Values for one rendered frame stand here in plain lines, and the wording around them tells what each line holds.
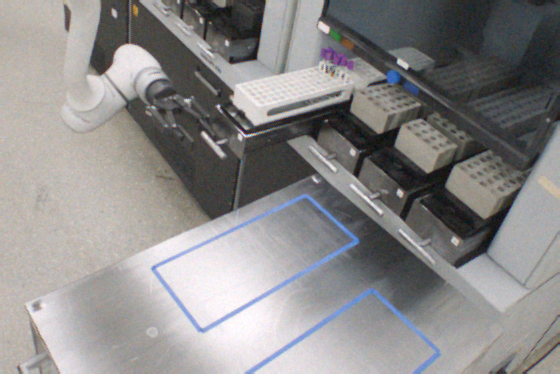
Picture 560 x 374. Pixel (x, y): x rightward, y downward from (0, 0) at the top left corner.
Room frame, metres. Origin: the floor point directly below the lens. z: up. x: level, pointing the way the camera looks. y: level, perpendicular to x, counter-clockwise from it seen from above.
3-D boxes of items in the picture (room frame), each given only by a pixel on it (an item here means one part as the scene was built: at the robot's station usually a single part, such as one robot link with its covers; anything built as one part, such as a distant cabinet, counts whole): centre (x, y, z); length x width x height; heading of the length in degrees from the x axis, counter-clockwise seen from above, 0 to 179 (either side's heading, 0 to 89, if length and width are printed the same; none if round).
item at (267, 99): (1.16, -0.05, 0.83); 0.30 x 0.10 x 0.06; 131
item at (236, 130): (1.24, -0.15, 0.78); 0.73 x 0.14 x 0.09; 131
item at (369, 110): (1.11, -0.23, 0.85); 0.12 x 0.02 x 0.06; 41
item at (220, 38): (1.69, -0.05, 0.78); 0.73 x 0.14 x 0.09; 131
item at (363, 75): (1.36, -0.29, 0.83); 0.30 x 0.10 x 0.06; 131
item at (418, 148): (1.00, -0.33, 0.85); 0.12 x 0.02 x 0.06; 40
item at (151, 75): (1.21, 0.31, 0.75); 0.09 x 0.06 x 0.09; 131
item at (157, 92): (1.15, 0.26, 0.75); 0.09 x 0.08 x 0.07; 41
